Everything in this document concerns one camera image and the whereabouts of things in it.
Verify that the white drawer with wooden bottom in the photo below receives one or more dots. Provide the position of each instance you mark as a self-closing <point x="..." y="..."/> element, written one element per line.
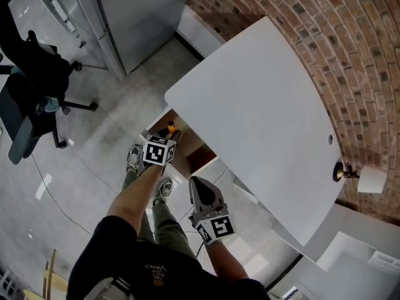
<point x="197" y="158"/>

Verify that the teal cloth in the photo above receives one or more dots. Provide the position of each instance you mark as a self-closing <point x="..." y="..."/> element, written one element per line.
<point x="48" y="105"/>

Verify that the aluminium ladder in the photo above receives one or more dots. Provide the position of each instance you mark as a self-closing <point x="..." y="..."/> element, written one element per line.
<point x="59" y="14"/>

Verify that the person's right shoe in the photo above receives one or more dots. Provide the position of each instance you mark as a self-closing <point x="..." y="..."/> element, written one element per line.
<point x="163" y="192"/>

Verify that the table lamp with white shade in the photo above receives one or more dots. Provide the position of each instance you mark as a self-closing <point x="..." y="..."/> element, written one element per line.
<point x="372" y="180"/>

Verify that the person's olive trousers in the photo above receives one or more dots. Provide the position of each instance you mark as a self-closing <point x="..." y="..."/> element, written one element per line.
<point x="170" y="230"/>

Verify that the person's black shirt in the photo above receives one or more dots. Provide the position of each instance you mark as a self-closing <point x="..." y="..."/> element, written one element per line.
<point x="150" y="270"/>

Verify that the person's left shoe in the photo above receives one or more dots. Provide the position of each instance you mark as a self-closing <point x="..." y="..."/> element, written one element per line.
<point x="135" y="158"/>

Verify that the person's right forearm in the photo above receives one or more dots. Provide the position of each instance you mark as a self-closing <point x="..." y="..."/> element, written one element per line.
<point x="225" y="264"/>

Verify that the black office chair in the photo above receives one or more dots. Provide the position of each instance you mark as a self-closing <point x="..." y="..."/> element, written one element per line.
<point x="34" y="83"/>

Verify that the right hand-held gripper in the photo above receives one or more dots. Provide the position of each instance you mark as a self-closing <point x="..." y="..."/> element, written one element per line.
<point x="218" y="227"/>

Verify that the yellow wooden chair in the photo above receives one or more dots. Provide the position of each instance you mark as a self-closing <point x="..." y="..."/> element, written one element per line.
<point x="51" y="277"/>

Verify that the white shelf unit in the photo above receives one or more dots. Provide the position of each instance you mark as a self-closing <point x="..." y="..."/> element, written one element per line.
<point x="353" y="261"/>

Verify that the grey refrigerator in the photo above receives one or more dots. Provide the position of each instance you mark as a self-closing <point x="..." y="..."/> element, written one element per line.
<point x="140" y="20"/>

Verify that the person's shoe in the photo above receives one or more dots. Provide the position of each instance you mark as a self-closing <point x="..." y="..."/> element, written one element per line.
<point x="163" y="192"/>
<point x="135" y="158"/>

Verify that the person's left forearm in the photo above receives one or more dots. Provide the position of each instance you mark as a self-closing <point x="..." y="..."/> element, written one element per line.
<point x="134" y="198"/>

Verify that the white desk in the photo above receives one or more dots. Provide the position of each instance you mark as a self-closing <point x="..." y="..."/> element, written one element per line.
<point x="250" y="120"/>

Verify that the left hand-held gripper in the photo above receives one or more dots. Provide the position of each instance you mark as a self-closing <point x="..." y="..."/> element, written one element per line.
<point x="156" y="152"/>

